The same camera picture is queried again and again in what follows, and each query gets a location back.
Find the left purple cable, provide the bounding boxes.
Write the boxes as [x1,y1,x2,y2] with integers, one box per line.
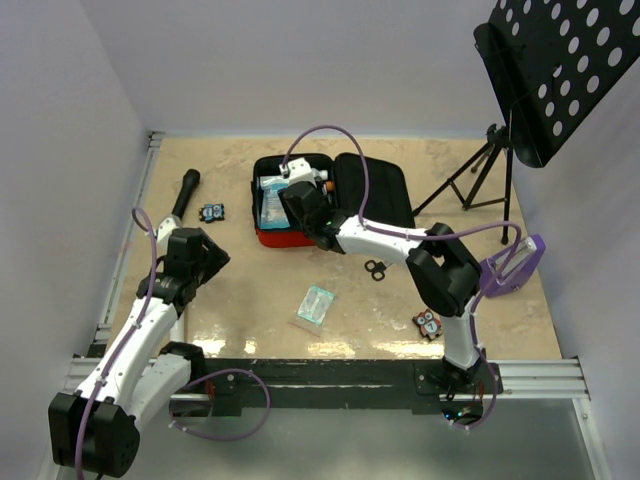
[74,207,271,480]

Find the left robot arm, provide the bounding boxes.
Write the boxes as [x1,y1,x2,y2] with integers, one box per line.
[48,227,230,478]

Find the aluminium rail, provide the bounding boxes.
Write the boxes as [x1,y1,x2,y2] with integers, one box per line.
[62,357,590,400]
[89,130,166,351]

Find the black microphone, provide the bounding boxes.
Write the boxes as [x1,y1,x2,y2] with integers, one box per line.
[171,169,201,220]

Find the aluminium front rail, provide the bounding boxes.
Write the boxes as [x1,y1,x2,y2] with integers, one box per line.
[62,357,590,400]

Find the blue mask package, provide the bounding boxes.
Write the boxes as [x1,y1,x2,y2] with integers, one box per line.
[259,176,291,230]

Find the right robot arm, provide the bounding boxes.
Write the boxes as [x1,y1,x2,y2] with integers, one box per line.
[279,158,483,393]

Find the purple box device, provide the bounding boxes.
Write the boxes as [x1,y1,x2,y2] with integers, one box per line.
[480,234,546,298]

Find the blue owl toy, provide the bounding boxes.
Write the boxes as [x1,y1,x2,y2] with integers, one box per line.
[198,203,225,224]

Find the brown owl toy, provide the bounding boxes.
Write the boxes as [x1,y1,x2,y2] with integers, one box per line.
[412,309,443,342]

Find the black music stand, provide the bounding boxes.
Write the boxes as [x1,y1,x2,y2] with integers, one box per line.
[414,1,639,225]

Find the bandage plasters bag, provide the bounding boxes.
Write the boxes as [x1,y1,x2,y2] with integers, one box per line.
[297,285,335,326]

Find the aluminium left rail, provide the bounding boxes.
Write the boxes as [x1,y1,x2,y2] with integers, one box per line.
[89,130,166,351]

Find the black handled scissors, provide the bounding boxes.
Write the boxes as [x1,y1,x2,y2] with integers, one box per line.
[364,259,389,282]

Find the red medicine kit case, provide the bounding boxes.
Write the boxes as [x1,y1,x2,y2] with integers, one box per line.
[251,152,415,248]

